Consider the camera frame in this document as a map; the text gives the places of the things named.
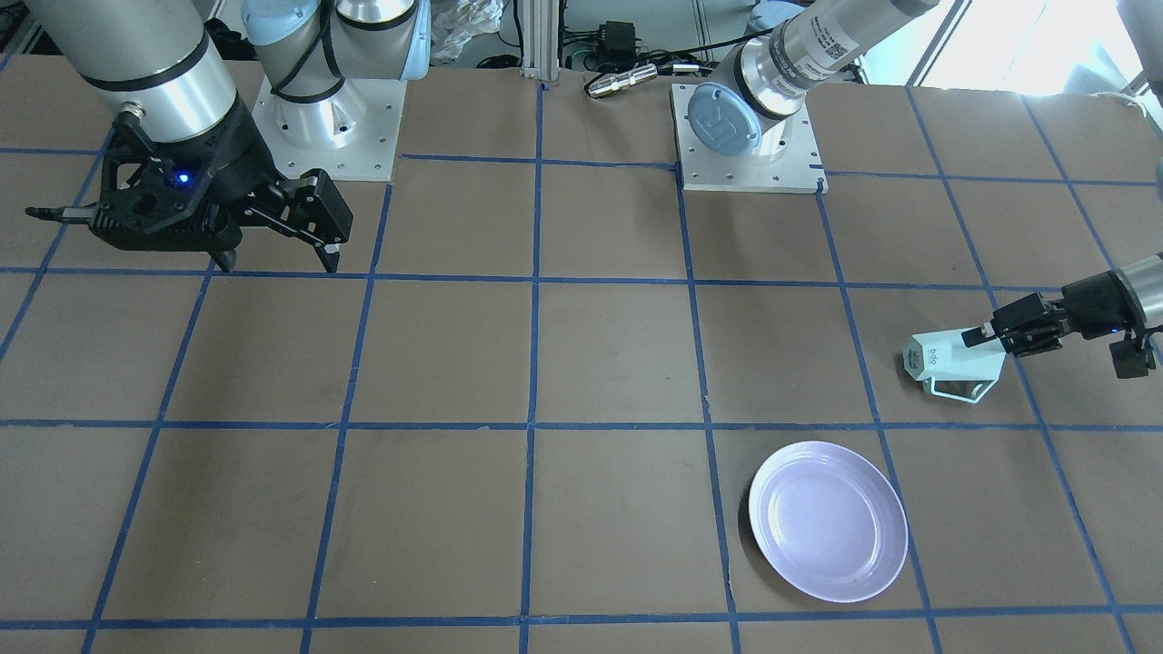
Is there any black power brick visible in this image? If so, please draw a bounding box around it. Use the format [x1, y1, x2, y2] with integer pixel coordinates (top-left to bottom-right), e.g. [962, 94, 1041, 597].
[595, 20, 637, 58]

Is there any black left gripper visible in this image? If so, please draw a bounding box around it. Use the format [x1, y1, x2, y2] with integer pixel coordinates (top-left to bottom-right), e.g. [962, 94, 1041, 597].
[962, 272, 1146, 357]

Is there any aluminium frame post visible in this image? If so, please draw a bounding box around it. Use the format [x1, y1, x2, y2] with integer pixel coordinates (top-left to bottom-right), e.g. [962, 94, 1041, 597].
[515, 1, 563, 85]

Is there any lavender plate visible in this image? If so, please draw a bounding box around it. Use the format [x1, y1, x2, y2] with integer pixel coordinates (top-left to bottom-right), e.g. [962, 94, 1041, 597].
[745, 441, 909, 604]

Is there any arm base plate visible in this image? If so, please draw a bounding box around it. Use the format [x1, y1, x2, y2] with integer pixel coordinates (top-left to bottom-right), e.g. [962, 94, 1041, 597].
[671, 84, 830, 194]
[254, 79, 408, 182]

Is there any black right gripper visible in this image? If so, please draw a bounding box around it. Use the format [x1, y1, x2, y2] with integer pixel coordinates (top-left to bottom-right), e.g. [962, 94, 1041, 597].
[90, 95, 354, 273]

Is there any pale mint mug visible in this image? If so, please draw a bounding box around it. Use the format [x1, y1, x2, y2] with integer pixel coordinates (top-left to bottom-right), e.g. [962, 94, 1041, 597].
[902, 330, 1007, 404]

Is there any silver cylindrical connector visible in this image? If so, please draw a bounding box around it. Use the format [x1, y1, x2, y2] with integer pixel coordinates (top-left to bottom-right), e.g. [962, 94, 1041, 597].
[584, 64, 658, 100]

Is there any crumpled white plastic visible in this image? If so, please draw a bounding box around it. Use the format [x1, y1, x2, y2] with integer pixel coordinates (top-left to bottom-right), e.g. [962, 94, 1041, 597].
[431, 1, 506, 65]

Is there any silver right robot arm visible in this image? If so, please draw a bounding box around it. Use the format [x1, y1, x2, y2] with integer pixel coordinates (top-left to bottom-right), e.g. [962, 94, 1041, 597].
[26, 1, 431, 273]

